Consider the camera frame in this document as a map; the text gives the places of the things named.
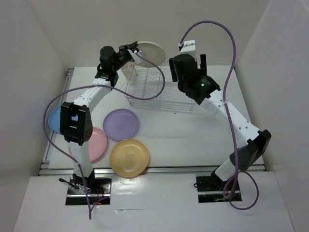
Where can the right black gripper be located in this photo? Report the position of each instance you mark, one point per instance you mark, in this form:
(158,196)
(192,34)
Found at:
(203,64)

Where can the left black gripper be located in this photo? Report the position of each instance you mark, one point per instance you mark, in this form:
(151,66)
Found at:
(130,46)

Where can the cream plate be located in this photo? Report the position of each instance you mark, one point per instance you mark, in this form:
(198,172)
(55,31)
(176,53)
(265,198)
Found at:
(152,52)

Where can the purple plate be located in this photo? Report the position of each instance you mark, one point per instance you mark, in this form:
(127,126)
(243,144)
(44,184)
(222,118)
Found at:
(121,124)

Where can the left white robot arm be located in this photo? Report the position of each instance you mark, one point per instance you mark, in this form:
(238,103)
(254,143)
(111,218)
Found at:
(75,117)

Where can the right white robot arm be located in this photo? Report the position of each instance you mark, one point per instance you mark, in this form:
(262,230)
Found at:
(251,142)

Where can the white cutlery holder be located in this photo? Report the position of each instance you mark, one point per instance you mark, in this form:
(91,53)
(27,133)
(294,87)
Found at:
(126,69)

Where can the blue plate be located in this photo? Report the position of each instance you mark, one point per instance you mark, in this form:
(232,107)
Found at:
(54,119)

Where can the pink plate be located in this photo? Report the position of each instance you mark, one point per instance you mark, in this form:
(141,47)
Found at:
(97,144)

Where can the orange plate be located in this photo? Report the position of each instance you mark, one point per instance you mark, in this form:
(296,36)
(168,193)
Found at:
(129,158)

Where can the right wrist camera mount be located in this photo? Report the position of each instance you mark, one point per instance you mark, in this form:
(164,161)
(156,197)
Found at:
(188,47)

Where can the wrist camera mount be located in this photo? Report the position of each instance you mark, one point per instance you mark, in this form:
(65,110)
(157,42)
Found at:
(188,47)
(136,55)

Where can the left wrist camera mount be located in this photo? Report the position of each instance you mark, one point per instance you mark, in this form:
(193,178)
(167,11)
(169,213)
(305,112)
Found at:
(136,55)

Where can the white wire dish rack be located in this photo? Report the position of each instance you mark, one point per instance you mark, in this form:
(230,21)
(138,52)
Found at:
(148,82)

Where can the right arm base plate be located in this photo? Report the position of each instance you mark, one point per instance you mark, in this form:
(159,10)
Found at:
(209,190)

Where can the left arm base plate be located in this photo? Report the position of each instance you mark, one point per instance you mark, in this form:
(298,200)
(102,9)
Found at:
(100,193)

